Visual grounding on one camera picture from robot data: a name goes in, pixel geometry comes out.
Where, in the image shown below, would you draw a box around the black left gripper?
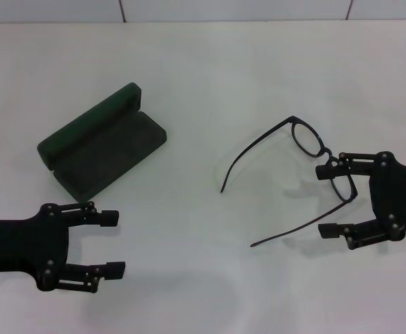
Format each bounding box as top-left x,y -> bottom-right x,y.
0,200 -> 126,294

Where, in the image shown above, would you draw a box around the black glasses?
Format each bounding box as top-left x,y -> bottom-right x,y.
219,116 -> 359,248

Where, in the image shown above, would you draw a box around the green glasses case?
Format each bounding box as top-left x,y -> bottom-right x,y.
36,81 -> 168,203

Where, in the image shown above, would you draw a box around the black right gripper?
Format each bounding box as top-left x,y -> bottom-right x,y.
315,151 -> 406,251

